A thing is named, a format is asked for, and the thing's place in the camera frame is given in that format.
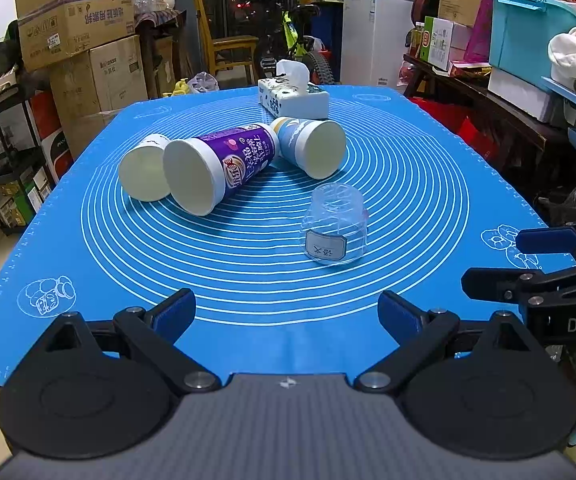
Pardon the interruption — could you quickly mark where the red and black box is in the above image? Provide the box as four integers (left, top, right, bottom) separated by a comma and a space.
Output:
29, 90, 75, 183

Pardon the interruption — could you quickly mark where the large plain cardboard box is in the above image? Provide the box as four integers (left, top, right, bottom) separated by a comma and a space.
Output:
49, 35, 149, 162

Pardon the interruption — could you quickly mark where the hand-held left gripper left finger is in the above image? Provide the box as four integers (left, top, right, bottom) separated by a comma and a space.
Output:
38, 287, 221, 395

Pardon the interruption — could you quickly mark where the clear plastic cup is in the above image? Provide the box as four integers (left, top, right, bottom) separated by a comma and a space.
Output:
299, 183, 370, 267

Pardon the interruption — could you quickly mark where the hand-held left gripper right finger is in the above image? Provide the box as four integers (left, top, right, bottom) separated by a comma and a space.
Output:
355, 290, 537, 394

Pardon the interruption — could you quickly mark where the plain white paper cup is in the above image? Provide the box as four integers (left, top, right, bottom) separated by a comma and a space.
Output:
119, 133, 173, 203

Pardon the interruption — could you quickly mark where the black metal shelf rack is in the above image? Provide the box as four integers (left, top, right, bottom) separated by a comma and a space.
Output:
0, 77, 76, 237

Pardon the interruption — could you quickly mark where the green and white carton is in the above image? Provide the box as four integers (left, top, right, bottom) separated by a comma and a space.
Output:
419, 16, 473, 72

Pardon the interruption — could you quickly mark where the white chest freezer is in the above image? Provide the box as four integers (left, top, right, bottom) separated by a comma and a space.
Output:
340, 0, 418, 92

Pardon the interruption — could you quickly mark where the white tissue box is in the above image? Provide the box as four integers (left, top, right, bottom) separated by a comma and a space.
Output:
257, 59, 330, 120

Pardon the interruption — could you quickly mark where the black bicycle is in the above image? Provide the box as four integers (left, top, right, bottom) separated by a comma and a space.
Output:
224, 0, 342, 86

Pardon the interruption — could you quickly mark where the purple paper cup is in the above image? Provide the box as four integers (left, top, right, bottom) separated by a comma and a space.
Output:
162, 123, 281, 217

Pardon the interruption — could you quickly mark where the white foam box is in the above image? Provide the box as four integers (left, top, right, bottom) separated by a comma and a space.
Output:
487, 66, 566, 124

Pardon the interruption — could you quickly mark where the blue silicone baking mat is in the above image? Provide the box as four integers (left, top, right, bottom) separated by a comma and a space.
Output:
0, 85, 576, 389

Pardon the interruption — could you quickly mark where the blue and white paper cup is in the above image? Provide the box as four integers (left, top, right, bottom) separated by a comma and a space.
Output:
269, 116, 348, 181

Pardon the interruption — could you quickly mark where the teal plastic storage bin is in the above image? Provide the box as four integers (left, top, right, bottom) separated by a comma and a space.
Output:
486, 0, 576, 79

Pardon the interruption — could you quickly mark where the open printed cardboard box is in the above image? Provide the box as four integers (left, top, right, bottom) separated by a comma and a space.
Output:
14, 0, 136, 72

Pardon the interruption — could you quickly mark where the orange drink bottle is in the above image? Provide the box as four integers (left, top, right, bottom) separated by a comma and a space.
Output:
407, 22, 425, 59

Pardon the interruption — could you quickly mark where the pink bag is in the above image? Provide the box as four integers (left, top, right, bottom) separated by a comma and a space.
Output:
464, 0, 495, 62

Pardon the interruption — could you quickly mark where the wooden chair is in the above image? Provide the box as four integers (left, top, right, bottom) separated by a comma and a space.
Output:
192, 0, 260, 87

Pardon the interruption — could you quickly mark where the dark wooden side table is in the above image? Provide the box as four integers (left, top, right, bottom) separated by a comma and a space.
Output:
402, 53, 576, 241

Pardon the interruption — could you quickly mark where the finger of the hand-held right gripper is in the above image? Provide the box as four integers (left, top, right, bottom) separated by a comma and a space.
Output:
515, 212, 576, 261
460, 259, 576, 311

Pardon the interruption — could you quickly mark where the crumpled clear plastic bag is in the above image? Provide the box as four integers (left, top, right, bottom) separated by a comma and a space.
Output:
187, 71, 221, 94

